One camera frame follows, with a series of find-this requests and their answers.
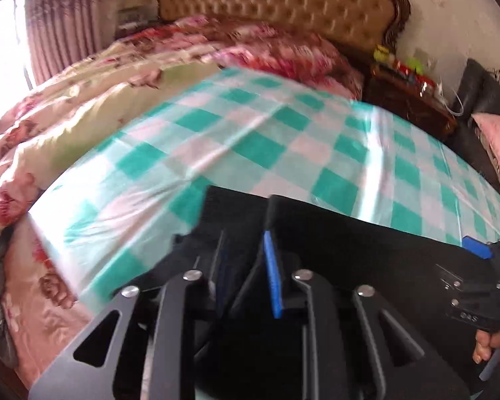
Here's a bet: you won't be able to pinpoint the pink floral mattress cover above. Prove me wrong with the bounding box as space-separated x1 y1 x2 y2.
2 217 103 389

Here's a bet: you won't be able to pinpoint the black chair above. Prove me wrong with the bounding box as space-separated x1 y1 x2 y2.
445 58 500 190

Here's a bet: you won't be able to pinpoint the white charger cable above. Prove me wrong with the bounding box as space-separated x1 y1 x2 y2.
439 89 468 118

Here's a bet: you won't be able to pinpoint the red packet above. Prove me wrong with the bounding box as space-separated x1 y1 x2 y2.
394 62 437 93

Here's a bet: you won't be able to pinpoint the pink striped curtain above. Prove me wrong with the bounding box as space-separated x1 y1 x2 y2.
24 0 123 89

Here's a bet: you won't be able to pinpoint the tufted brown headboard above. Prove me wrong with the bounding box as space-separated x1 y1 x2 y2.
156 0 412 57

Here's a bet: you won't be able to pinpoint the green white checkered bed sheet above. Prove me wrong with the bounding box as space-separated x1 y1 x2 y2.
27 67 500 313

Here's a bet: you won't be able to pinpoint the grey cloth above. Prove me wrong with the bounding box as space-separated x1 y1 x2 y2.
0 233 21 368

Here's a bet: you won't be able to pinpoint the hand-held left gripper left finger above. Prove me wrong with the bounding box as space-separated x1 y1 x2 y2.
28 229 235 400

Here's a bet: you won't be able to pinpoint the black pants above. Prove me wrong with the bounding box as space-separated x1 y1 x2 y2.
129 185 500 400

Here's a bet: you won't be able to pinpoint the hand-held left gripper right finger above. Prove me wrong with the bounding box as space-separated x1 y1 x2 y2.
263 230 471 400

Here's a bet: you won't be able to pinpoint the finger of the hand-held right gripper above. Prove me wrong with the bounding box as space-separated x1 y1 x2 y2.
462 236 493 260

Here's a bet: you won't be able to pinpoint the person's right hand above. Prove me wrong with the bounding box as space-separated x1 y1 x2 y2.
472 329 500 366

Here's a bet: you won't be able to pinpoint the dark wooden nightstand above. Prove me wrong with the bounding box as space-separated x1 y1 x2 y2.
362 64 460 141

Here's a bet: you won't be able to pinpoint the floral quilt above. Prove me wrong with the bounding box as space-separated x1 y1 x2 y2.
0 14 364 259

